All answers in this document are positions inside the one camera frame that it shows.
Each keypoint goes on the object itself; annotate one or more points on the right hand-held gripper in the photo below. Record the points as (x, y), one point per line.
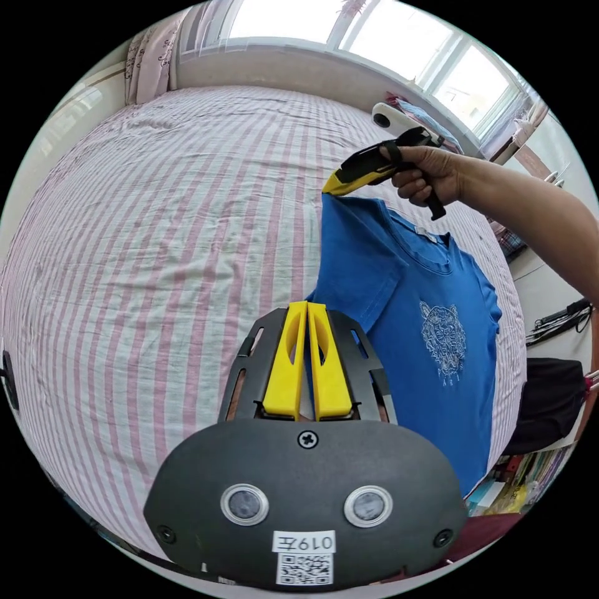
(398, 156)

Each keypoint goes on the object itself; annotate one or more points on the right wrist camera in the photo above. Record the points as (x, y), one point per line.
(384, 117)

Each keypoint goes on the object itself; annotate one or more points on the bed with striped sheet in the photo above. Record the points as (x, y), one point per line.
(164, 262)

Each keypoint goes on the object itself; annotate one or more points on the person's right hand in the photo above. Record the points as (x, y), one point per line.
(423, 175)

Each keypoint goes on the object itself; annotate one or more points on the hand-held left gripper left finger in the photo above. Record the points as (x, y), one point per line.
(286, 374)

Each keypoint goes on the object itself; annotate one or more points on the pile of clothes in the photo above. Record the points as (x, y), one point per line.
(421, 121)

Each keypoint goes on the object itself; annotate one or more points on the window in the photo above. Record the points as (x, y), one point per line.
(374, 37)

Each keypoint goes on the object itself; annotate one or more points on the person's right forearm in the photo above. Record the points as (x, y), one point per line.
(533, 224)

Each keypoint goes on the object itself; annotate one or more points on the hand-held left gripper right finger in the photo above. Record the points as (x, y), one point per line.
(329, 374)

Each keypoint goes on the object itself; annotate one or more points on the pink patterned curtain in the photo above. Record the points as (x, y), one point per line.
(149, 65)

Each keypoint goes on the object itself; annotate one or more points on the blue t-shirt with white print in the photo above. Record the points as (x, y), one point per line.
(421, 327)

